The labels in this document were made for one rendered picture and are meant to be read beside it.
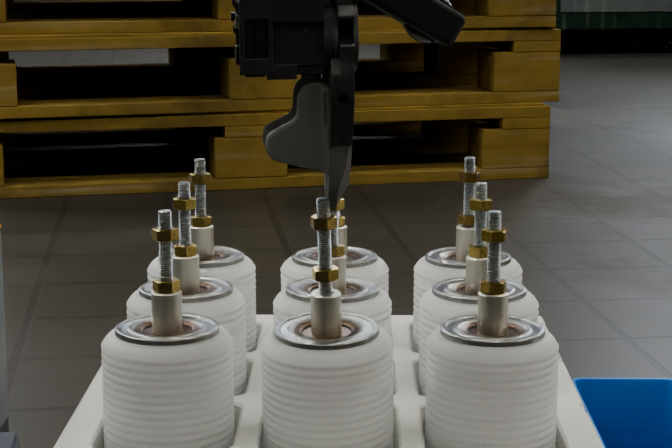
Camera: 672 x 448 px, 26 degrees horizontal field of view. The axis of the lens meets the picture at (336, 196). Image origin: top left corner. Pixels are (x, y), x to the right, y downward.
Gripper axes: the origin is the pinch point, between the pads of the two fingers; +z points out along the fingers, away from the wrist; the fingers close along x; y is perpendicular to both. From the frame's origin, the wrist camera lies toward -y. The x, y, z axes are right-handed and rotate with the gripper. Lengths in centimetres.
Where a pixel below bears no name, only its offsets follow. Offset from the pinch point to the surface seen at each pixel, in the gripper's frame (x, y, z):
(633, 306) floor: -97, -53, 37
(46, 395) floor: -64, 28, 36
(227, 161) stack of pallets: -198, 3, 31
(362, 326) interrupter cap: 0.8, -1.4, 10.0
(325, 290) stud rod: 1.4, 1.3, 7.1
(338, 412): 5.2, 0.8, 14.8
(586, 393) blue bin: -27.1, -26.1, 25.4
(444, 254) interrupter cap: -23.3, -11.7, 10.6
